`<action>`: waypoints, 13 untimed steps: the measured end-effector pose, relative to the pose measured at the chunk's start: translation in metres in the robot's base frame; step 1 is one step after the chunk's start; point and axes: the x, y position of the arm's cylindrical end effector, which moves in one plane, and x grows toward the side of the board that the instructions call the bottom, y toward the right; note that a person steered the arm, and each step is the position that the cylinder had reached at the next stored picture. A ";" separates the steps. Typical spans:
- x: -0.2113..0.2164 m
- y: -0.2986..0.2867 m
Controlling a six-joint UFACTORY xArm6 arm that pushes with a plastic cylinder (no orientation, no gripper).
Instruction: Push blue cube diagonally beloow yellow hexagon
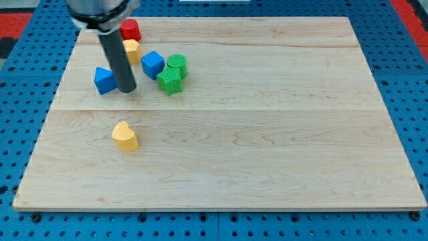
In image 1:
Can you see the blue cube block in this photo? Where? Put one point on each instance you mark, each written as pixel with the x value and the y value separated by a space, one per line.
pixel 152 64

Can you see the green star block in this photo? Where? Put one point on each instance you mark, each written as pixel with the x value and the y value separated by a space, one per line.
pixel 169 80

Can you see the blue triangle block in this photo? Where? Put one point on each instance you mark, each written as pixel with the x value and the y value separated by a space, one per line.
pixel 104 80

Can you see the yellow heart block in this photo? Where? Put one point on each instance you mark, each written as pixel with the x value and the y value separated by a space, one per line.
pixel 124 137

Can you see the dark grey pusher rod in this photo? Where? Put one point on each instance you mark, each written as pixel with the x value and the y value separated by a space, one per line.
pixel 115 53

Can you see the light wooden board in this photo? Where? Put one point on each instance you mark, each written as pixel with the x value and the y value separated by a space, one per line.
pixel 277 114

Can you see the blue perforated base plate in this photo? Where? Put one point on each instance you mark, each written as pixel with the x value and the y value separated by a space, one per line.
pixel 32 73

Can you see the yellow hexagon block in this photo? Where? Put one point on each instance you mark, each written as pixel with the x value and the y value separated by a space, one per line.
pixel 133 51

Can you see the red cylinder block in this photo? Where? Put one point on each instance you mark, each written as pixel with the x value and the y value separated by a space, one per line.
pixel 129 29

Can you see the green cylinder block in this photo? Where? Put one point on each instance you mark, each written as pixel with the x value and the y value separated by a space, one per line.
pixel 180 62

